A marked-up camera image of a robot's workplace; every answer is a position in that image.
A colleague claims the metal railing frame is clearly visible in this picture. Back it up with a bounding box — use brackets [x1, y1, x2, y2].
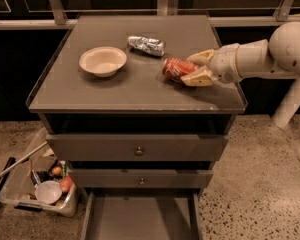
[0, 0, 300, 30]

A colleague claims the grey top drawer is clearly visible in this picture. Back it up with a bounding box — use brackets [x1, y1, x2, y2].
[46, 134, 228, 162]

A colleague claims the white paper bowl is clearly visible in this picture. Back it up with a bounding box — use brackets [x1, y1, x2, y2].
[79, 47, 127, 78]

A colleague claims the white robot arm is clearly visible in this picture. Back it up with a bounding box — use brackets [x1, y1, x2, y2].
[181, 22, 300, 128]

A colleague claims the red coke can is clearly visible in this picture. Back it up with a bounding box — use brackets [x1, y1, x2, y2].
[162, 58, 198, 83]

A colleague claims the grey metal rod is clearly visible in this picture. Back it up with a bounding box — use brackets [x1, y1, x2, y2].
[0, 141, 48, 178]

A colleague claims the grey open bottom drawer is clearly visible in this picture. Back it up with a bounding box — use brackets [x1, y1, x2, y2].
[80, 189, 203, 240]

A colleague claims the red apple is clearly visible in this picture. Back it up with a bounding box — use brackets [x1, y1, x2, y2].
[59, 176, 73, 193]

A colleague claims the orange fruit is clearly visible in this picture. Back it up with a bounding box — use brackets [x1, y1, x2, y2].
[51, 166, 62, 177]

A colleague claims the silver foil chip bag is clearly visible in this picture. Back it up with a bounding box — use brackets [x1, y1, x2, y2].
[127, 35, 166, 57]

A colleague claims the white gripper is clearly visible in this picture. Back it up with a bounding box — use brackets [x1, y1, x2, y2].
[181, 43, 242, 87]

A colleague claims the dark snack bag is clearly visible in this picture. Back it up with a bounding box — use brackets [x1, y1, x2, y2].
[30, 170, 53, 188]

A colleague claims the clear plastic storage bin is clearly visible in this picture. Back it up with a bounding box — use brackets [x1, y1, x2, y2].
[0, 127, 80, 218]

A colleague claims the small white bowl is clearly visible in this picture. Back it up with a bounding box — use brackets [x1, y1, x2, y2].
[35, 181, 62, 204]

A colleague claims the grey drawer cabinet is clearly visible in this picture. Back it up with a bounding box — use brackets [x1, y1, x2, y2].
[25, 14, 248, 240]

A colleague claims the grey middle drawer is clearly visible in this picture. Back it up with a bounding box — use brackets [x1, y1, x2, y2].
[69, 169, 213, 189]

